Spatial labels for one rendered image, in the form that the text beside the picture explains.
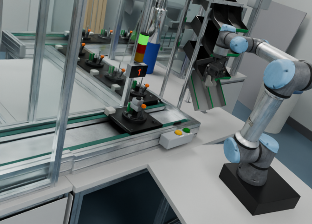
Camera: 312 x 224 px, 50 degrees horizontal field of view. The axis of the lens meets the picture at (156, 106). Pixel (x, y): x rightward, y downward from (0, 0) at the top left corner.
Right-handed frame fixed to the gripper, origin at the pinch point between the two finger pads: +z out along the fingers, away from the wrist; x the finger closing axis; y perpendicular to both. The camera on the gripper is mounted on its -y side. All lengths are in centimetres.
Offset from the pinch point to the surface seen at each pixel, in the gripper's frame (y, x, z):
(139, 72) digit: -28.8, -23.3, 2.8
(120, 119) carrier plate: -19.9, -37.7, 25.6
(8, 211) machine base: 5, -107, 38
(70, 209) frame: 5, -80, 50
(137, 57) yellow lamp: -30.4, -26.0, -5.8
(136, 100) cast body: -19.0, -30.4, 14.1
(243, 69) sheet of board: -156, 345, 77
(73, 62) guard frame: 1, -88, -19
